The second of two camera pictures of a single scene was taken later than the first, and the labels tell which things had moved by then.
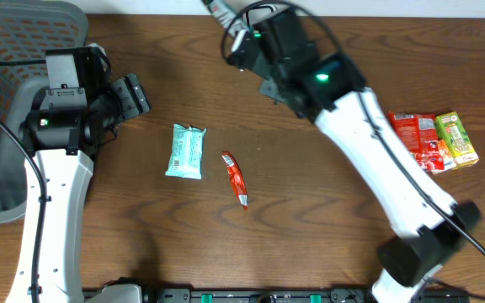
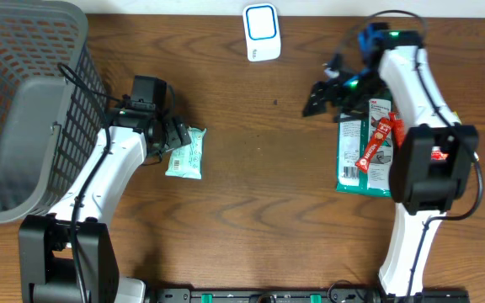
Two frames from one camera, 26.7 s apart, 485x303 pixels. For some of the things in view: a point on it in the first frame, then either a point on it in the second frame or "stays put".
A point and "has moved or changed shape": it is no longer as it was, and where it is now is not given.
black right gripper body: x=274 y=89 → x=350 y=97
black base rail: x=162 y=295 stays put
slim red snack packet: x=237 y=178 has moved or changed shape
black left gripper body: x=130 y=100 → x=173 y=136
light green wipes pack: x=186 y=156 stays put
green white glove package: x=226 y=15 has moved or changed shape
